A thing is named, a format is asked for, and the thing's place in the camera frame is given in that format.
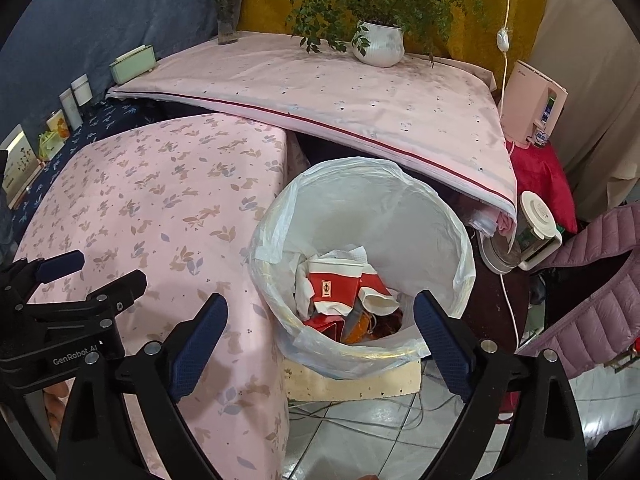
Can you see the white canister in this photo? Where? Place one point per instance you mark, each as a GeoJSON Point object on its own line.
{"type": "Point", "coordinates": [81, 91]}
{"type": "Point", "coordinates": [71, 110]}

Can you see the clear jug with white lid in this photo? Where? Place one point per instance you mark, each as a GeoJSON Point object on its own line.
{"type": "Point", "coordinates": [535, 220]}

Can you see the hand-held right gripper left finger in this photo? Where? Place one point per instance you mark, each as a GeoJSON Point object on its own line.
{"type": "Point", "coordinates": [197, 345]}

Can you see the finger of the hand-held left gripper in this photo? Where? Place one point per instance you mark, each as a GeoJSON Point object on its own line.
{"type": "Point", "coordinates": [122, 285]}
{"type": "Point", "coordinates": [62, 263]}

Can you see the red cloth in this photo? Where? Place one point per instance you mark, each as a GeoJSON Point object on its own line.
{"type": "Point", "coordinates": [542, 180]}

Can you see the dark brown round table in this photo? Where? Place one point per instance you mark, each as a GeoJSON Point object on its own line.
{"type": "Point", "coordinates": [500, 300]}

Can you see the navy floral cloth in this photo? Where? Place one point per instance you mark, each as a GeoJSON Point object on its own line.
{"type": "Point", "coordinates": [105, 120]}

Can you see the red and white paper cup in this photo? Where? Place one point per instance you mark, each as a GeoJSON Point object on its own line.
{"type": "Point", "coordinates": [335, 287]}
{"type": "Point", "coordinates": [378, 301]}

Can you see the pink down jacket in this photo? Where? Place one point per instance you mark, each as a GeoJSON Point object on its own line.
{"type": "Point", "coordinates": [585, 285]}

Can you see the small green container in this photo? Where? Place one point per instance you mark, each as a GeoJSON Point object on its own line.
{"type": "Point", "coordinates": [51, 144]}

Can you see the cream foam block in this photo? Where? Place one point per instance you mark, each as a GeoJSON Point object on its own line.
{"type": "Point", "coordinates": [350, 385]}

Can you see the light pink dotted bedsheet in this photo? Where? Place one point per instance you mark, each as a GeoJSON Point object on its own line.
{"type": "Point", "coordinates": [350, 95]}

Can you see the pink electric kettle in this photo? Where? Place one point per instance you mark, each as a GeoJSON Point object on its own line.
{"type": "Point", "coordinates": [525, 105]}

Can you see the trash bin with white liner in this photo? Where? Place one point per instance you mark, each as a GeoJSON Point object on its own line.
{"type": "Point", "coordinates": [410, 210]}

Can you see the person's left hand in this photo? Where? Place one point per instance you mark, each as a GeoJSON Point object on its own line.
{"type": "Point", "coordinates": [52, 405]}

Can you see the white paper towel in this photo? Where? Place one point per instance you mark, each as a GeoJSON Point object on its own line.
{"type": "Point", "coordinates": [303, 292]}

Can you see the blue hanging cloth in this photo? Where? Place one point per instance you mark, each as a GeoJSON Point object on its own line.
{"type": "Point", "coordinates": [125, 5]}

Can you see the green plant in white pot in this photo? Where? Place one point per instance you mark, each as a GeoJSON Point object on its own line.
{"type": "Point", "coordinates": [378, 42]}

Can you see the pale green storage box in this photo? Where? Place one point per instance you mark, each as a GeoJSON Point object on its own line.
{"type": "Point", "coordinates": [131, 65]}

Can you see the glass vase with pink flowers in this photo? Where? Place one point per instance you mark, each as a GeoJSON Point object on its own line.
{"type": "Point", "coordinates": [227, 20]}

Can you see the beige hanging cloth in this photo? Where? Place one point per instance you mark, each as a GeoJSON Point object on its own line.
{"type": "Point", "coordinates": [590, 60]}

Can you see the orange printed plastic bag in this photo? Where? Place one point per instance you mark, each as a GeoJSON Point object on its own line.
{"type": "Point", "coordinates": [357, 332]}

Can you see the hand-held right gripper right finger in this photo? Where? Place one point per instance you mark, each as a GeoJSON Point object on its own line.
{"type": "Point", "coordinates": [442, 345]}

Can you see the white picture frame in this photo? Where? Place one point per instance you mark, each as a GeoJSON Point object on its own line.
{"type": "Point", "coordinates": [20, 165]}

